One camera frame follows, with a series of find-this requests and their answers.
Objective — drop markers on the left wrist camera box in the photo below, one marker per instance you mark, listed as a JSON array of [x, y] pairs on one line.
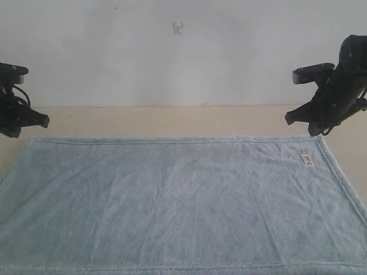
[[13, 74]]

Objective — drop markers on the white care label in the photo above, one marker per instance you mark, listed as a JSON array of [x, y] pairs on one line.
[[306, 157]]

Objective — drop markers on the light blue terry towel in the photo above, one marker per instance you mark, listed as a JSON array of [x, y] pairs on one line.
[[205, 205]]

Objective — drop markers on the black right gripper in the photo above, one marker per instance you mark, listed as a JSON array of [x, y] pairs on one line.
[[342, 97]]

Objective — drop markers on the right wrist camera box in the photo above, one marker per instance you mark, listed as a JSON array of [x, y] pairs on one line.
[[319, 73]]

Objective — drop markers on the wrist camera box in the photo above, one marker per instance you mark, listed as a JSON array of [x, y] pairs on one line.
[[319, 73], [13, 74]]

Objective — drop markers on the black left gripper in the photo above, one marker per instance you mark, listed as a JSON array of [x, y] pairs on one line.
[[16, 112]]

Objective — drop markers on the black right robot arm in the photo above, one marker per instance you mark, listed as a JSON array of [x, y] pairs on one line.
[[352, 58]]

